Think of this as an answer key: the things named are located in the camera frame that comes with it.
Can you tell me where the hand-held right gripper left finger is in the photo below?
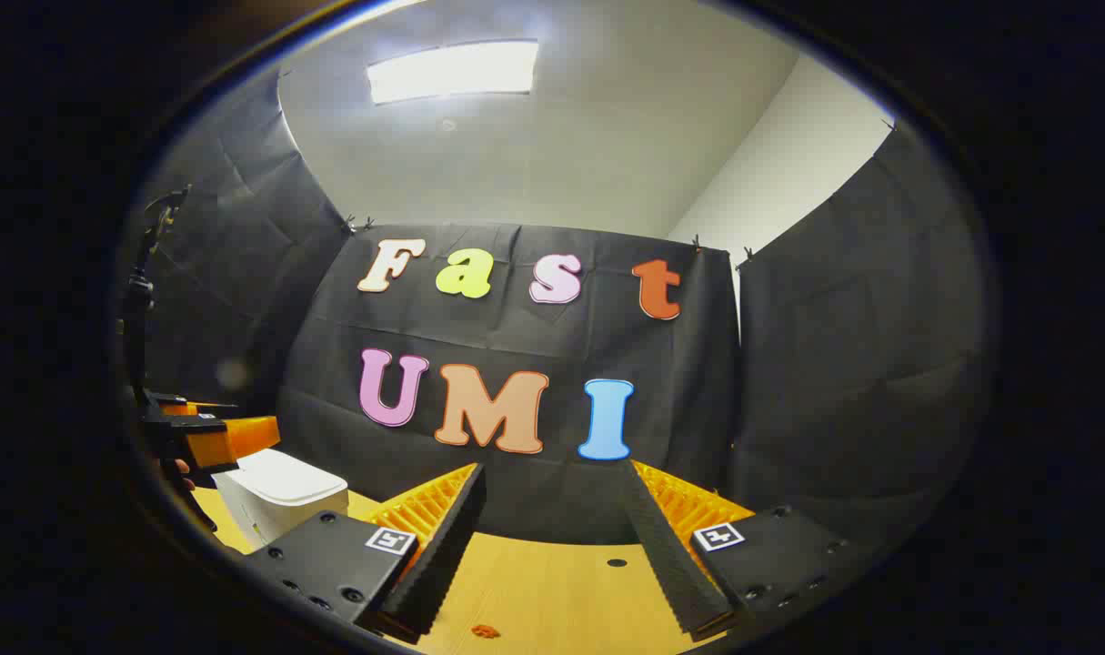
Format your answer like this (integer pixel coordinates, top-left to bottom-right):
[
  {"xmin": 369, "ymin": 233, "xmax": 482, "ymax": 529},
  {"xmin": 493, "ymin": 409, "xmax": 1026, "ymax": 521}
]
[{"xmin": 243, "ymin": 462, "xmax": 487, "ymax": 642}]

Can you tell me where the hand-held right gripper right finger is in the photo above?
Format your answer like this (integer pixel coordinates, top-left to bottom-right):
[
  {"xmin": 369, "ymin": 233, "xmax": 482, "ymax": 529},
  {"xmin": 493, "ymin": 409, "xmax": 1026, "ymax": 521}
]
[{"xmin": 619, "ymin": 459, "xmax": 873, "ymax": 642}]

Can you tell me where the white desktop garbage bin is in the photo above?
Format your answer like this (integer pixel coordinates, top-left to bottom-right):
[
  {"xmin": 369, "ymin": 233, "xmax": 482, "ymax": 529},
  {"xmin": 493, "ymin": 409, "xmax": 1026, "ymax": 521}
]
[{"xmin": 214, "ymin": 448, "xmax": 349, "ymax": 549}]

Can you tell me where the wooden desktop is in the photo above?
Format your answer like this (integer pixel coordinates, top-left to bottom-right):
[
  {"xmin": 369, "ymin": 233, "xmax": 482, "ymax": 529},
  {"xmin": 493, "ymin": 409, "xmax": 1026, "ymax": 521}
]
[{"xmin": 193, "ymin": 487, "xmax": 726, "ymax": 655}]

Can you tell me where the black articulated stand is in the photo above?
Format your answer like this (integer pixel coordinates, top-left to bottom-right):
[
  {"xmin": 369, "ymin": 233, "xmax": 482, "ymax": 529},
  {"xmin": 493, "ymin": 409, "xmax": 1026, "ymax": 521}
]
[{"xmin": 120, "ymin": 185, "xmax": 194, "ymax": 406}]

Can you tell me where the black backdrop cloth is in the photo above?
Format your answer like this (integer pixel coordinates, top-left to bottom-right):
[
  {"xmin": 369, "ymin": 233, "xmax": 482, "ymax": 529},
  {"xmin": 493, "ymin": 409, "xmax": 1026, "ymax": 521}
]
[{"xmin": 120, "ymin": 68, "xmax": 999, "ymax": 583}]

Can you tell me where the rectangular ceiling light panel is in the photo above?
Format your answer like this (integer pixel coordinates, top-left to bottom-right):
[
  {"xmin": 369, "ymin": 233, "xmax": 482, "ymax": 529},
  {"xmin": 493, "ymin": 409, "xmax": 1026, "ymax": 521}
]
[{"xmin": 367, "ymin": 39, "xmax": 540, "ymax": 105}]

